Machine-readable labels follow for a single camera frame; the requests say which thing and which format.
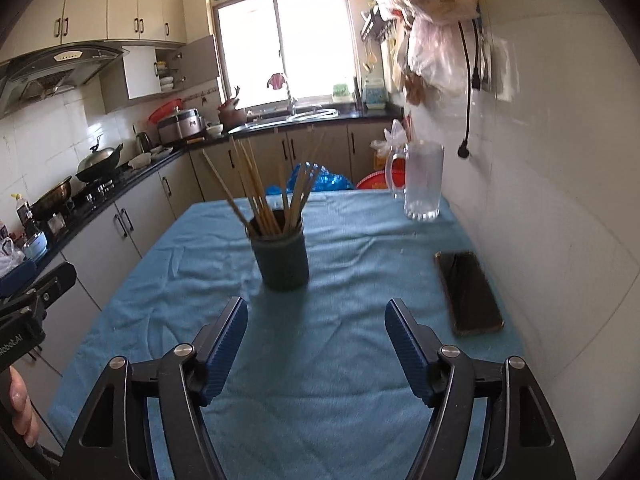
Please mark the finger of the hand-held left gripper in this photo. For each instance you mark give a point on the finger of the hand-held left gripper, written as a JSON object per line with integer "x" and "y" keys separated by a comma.
{"x": 55, "y": 280}
{"x": 15, "y": 280}

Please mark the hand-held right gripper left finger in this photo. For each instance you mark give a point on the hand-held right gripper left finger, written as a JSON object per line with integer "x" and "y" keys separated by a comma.
{"x": 227, "y": 350}

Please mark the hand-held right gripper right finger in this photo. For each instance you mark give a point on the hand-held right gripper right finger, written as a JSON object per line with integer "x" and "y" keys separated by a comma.
{"x": 407, "y": 350}

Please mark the dark grey utensil holder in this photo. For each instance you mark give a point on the dark grey utensil holder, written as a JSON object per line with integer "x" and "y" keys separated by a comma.
{"x": 280, "y": 265}

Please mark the bunch of wooden chopsticks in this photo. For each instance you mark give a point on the bunch of wooden chopsticks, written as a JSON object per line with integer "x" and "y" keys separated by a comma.
{"x": 260, "y": 200}

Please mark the person's left hand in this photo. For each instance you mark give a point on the person's left hand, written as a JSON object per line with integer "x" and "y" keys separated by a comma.
{"x": 22, "y": 405}

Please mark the dark oil bottle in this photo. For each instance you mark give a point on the dark oil bottle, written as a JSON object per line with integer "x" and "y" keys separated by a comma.
{"x": 22, "y": 215}

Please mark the steel cooking pot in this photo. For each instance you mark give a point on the steel cooking pot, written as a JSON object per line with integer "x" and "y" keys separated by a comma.
{"x": 50, "y": 200}

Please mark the smartphone in brown case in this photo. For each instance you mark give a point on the smartphone in brown case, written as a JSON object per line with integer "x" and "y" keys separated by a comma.
{"x": 470, "y": 295}

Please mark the gas stove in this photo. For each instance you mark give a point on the gas stove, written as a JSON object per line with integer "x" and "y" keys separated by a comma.
{"x": 100, "y": 190}

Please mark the blue tablecloth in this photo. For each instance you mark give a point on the blue tablecloth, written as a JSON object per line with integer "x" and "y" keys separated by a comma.
{"x": 350, "y": 260}

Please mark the black wok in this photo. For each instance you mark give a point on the black wok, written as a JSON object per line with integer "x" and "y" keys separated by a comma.
{"x": 100, "y": 165}

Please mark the steel kettle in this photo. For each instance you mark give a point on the steel kettle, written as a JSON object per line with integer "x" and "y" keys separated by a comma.
{"x": 144, "y": 142}

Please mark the clear glass mug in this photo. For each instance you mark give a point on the clear glass mug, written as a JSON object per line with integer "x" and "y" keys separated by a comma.
{"x": 425, "y": 185}

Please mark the large red plastic tub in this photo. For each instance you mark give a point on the large red plastic tub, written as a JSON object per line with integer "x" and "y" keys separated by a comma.
{"x": 375, "y": 182}

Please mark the blue plastic bag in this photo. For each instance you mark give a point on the blue plastic bag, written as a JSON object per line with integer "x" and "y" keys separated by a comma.
{"x": 330, "y": 180}

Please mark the silver rice cooker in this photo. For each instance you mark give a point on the silver rice cooker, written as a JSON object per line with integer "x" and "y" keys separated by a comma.
{"x": 180, "y": 126}

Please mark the red plastic basin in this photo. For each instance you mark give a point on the red plastic basin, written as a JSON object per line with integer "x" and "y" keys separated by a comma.
{"x": 162, "y": 112}

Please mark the range hood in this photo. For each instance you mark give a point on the range hood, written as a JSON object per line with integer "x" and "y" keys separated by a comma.
{"x": 60, "y": 70}

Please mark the clear plastic bag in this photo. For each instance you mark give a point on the clear plastic bag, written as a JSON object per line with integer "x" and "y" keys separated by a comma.
{"x": 390, "y": 140}

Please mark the white bowl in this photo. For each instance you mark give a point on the white bowl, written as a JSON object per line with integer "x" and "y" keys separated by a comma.
{"x": 215, "y": 130}

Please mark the brown clay pot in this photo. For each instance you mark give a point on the brown clay pot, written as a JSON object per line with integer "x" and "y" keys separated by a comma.
{"x": 232, "y": 115}

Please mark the steel sink faucet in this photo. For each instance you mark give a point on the steel sink faucet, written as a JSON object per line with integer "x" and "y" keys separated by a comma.
{"x": 290, "y": 95}

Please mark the pink window ornament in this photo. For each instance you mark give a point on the pink window ornament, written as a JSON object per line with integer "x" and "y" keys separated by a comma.
{"x": 276, "y": 81}

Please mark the hanging white plastic bags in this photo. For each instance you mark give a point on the hanging white plastic bags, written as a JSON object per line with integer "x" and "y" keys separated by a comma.
{"x": 435, "y": 60}

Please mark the kitchen window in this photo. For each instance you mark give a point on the kitchen window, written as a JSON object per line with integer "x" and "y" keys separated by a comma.
{"x": 300, "y": 45}

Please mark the open wall cabinet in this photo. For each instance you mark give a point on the open wall cabinet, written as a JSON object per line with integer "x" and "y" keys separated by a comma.
{"x": 140, "y": 75}

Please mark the cream upper wall cabinets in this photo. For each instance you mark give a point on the cream upper wall cabinets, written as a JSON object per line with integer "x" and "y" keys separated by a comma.
{"x": 100, "y": 5}

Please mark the black wall hook rack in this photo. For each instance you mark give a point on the black wall hook rack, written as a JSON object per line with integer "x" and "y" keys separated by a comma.
{"x": 377, "y": 27}

